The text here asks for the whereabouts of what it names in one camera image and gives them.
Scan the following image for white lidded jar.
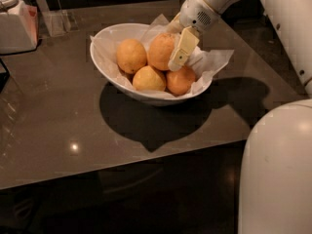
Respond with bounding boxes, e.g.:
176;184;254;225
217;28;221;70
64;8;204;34
0;0;38;55

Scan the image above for front yellow orange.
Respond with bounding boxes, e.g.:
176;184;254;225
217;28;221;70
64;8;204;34
133;65;167;92

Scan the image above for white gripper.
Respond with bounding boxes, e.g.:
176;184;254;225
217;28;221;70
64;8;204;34
166;0;218;71

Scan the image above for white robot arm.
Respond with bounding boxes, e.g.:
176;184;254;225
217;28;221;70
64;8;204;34
169;0;312;234

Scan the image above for white ceramic bowl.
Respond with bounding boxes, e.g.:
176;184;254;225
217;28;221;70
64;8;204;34
90;22;213;107

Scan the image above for white paper liner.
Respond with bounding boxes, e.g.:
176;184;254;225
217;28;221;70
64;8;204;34
90;14;235;100

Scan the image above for clear acrylic sign holder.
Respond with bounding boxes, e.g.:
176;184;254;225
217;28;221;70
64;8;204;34
36;0;78;37

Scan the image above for black object at left edge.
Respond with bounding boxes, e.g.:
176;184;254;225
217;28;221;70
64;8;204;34
0;59;10;94

